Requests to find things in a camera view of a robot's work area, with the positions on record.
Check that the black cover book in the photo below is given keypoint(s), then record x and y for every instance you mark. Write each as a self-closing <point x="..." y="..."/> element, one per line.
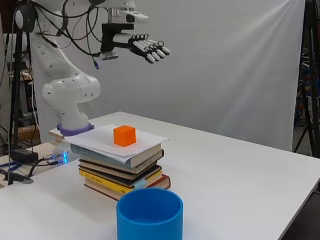
<point x="143" y="177"/>

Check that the red-brown cover book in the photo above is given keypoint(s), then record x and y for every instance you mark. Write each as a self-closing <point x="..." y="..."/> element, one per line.
<point x="164" y="182"/>

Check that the orange cube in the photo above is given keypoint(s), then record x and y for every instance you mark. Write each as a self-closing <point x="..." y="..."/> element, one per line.
<point x="124" y="136"/>

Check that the brown cover book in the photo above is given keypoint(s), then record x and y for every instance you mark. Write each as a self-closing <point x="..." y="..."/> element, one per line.
<point x="140" y="172"/>

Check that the black power box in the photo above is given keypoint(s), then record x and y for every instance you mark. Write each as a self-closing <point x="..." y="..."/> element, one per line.
<point x="24" y="156"/>

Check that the brown cardboard box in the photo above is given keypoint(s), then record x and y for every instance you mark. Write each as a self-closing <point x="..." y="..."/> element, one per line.
<point x="28" y="133"/>

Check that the dark cover book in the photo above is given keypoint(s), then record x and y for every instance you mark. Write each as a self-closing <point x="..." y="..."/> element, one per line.
<point x="150" y="162"/>

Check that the thick grey-blue cover book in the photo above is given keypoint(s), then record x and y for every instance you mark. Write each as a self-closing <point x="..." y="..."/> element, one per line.
<point x="143" y="157"/>

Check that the white seven-joint robot arm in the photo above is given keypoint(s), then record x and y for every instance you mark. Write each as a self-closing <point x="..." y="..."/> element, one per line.
<point x="68" y="90"/>

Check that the cluttered background shelf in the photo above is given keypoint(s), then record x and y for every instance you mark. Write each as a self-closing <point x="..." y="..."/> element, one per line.
<point x="301" y="90"/>

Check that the blue round tub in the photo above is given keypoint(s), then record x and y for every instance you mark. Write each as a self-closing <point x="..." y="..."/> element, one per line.
<point x="150" y="221"/>

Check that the yellow cover book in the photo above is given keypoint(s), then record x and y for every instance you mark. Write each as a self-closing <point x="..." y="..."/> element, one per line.
<point x="110" y="186"/>

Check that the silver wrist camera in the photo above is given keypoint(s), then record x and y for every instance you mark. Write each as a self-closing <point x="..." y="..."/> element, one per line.
<point x="108" y="55"/>

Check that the black tripod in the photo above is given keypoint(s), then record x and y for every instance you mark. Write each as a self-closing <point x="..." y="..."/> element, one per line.
<point x="311" y="83"/>

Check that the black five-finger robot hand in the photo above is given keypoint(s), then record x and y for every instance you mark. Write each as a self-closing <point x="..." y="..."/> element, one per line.
<point x="140" y="45"/>

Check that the circuit board with blue light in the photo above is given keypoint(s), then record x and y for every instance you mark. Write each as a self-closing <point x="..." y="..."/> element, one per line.
<point x="57" y="158"/>

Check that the wooden base plate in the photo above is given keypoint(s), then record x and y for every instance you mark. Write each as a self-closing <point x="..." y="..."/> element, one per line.
<point x="56" y="135"/>

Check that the white backdrop sheet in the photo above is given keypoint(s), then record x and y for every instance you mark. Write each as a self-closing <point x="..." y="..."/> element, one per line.
<point x="216" y="66"/>

